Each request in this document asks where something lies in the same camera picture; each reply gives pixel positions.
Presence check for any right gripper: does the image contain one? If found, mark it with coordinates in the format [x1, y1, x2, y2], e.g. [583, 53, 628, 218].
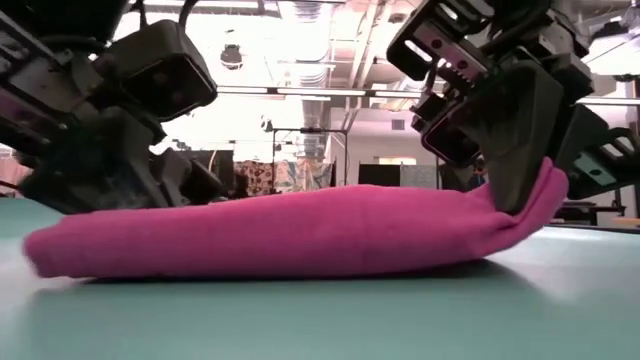
[386, 0, 640, 217]

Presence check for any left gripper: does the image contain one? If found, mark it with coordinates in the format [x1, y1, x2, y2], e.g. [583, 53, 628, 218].
[0, 12, 171, 215]

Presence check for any pink towel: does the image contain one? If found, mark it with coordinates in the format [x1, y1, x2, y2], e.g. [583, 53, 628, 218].
[22, 157, 571, 280]

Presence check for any black computer monitor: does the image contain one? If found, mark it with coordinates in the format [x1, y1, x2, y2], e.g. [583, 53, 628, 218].
[189, 149, 235, 199]

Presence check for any floral patterned cloth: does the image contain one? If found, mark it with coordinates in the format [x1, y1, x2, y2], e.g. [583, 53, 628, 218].
[233, 160, 275, 197]

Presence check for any black desk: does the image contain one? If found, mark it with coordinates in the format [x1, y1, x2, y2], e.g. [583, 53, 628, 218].
[549, 200, 626, 227]

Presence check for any pink curtain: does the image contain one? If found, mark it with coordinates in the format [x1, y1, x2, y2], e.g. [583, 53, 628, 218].
[0, 157, 32, 185]

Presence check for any round black ceiling fixture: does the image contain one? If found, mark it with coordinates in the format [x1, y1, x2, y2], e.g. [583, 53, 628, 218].
[218, 43, 245, 71]

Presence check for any black partition panel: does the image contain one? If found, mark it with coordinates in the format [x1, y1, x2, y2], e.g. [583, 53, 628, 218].
[357, 163, 401, 187]

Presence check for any long ceiling light strip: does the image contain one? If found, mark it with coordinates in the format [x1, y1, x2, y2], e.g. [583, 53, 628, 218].
[217, 84, 426, 101]

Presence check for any teal green table mat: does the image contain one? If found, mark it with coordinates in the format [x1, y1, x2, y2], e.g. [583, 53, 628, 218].
[0, 197, 640, 360]

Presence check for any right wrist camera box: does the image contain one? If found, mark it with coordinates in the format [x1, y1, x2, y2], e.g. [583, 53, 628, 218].
[410, 93, 484, 169]

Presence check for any black metal rig frame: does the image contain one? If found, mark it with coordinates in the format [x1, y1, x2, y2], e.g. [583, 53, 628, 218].
[271, 128, 350, 189]

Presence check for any wide silver ventilation duct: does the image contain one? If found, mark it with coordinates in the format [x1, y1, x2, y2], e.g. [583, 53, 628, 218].
[278, 0, 334, 159]

